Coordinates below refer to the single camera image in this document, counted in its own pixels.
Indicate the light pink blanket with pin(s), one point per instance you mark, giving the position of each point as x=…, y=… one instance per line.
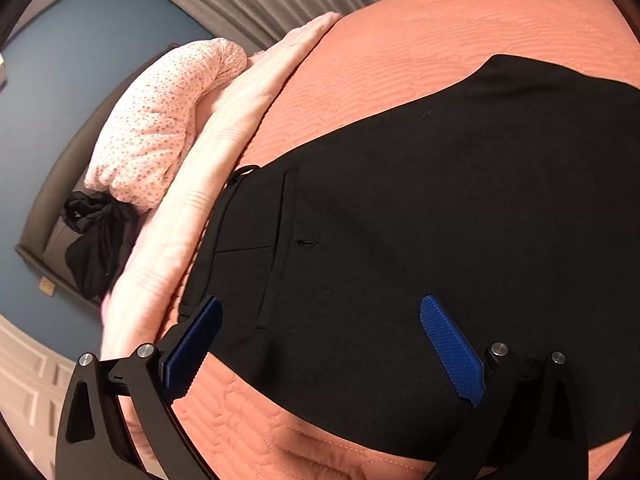
x=225, y=120

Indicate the grey headboard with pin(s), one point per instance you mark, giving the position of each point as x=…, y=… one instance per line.
x=60, y=185

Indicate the black pants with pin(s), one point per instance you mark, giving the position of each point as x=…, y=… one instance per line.
x=400, y=210

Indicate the black cloth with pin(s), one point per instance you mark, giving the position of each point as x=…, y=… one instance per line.
x=95, y=250

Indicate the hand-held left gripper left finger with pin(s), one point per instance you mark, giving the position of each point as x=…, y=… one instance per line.
x=197, y=340

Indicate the pink floral pillow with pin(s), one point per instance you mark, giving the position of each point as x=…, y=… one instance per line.
x=150, y=125

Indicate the wall outlet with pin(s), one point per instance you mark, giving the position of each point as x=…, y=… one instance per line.
x=47, y=286

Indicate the white panelled door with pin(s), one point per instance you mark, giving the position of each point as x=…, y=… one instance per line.
x=25, y=370

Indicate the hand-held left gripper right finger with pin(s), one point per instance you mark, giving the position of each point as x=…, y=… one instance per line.
x=450, y=345

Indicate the orange quilted bedspread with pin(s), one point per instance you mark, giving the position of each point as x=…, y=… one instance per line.
x=390, y=60

